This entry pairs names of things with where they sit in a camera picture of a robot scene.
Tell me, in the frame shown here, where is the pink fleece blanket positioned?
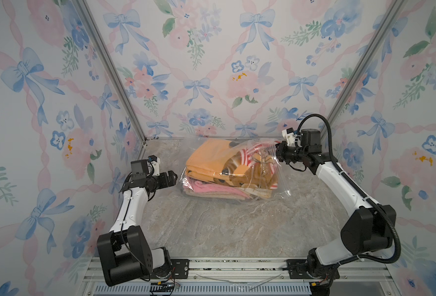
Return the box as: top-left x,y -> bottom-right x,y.
182,178 -> 251,201

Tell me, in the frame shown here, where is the orange cartoon print blanket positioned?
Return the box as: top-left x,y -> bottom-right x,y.
185,138 -> 280,200

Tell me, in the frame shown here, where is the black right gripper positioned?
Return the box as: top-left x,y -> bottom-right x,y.
265,141 -> 307,164

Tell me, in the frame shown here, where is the right rear aluminium corner post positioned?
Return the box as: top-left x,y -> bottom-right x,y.
322,0 -> 406,144

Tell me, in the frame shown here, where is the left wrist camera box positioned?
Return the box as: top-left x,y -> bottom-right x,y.
130,155 -> 161,177

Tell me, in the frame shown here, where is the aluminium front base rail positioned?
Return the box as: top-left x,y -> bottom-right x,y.
77,257 -> 401,296

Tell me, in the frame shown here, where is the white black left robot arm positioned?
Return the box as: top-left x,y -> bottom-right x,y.
97,170 -> 177,287

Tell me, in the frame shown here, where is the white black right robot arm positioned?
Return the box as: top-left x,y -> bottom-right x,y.
276,128 -> 401,279

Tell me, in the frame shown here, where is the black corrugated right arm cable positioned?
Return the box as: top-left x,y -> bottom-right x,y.
296,113 -> 402,264

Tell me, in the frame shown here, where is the aluminium corner post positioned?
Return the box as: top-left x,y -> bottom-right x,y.
72,0 -> 146,144
322,0 -> 406,144

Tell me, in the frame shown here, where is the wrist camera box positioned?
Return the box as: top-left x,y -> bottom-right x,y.
282,128 -> 300,148
130,155 -> 161,177

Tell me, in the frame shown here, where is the clear plastic vacuum bag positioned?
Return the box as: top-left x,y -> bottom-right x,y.
178,136 -> 292,202

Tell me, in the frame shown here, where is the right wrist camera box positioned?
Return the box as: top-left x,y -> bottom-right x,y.
282,128 -> 300,148

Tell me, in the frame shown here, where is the left rear aluminium corner post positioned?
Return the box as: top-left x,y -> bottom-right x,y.
72,0 -> 146,144

